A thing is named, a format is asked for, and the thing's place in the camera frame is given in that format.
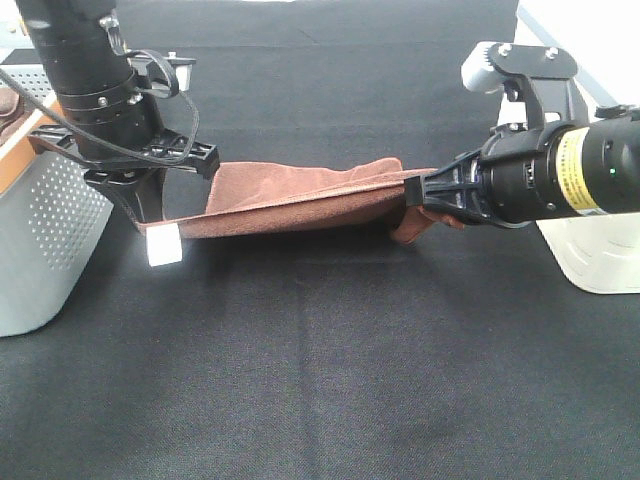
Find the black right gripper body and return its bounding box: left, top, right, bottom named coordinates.
left=474, top=121, right=565, bottom=228

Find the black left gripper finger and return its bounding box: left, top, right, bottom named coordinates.
left=149, top=129, right=220, bottom=180
left=28, top=125, right=75, bottom=160

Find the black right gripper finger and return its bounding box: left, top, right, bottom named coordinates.
left=404, top=152, right=481, bottom=208
left=423, top=192, right=500, bottom=227

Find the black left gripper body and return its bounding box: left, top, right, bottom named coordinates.
left=84, top=96, right=168, bottom=226

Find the brown towel with white tag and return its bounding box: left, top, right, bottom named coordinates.
left=136, top=157, right=463, bottom=266

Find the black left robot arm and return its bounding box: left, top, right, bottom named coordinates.
left=16, top=1, right=220, bottom=225

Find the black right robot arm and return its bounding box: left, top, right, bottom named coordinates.
left=404, top=105, right=639, bottom=229

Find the brown towel in basket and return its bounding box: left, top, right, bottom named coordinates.
left=0, top=87, right=24, bottom=144

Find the white slotted basket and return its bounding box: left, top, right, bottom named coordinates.
left=514, top=1, right=639, bottom=294

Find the black table cloth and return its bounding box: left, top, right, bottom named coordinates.
left=1, top=1, right=639, bottom=479

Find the grey perforated basket yellow handle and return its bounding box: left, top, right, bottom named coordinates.
left=0, top=47, right=116, bottom=338

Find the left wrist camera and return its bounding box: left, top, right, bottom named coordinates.
left=129, top=50, right=196, bottom=98

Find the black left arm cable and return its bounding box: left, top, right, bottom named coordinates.
left=0, top=19, right=201, bottom=166

